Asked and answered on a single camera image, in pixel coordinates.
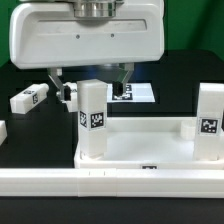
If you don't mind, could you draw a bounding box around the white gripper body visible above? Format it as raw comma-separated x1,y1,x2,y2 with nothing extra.
9,0,164,69

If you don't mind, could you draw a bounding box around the white front fence bar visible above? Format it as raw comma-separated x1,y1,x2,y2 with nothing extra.
0,169,224,198

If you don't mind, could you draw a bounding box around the white marker sheet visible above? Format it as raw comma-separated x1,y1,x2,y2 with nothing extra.
107,83,155,103

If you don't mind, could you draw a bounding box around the white left fence block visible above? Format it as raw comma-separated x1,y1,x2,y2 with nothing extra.
0,120,7,146

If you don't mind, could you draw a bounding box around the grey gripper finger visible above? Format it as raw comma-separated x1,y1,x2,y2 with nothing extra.
112,63,134,97
47,67,77,102

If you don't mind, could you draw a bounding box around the white desk top tray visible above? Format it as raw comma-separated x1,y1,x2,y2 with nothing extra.
74,117,224,170

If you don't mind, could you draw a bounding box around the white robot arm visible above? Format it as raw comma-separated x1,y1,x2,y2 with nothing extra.
9,0,164,97

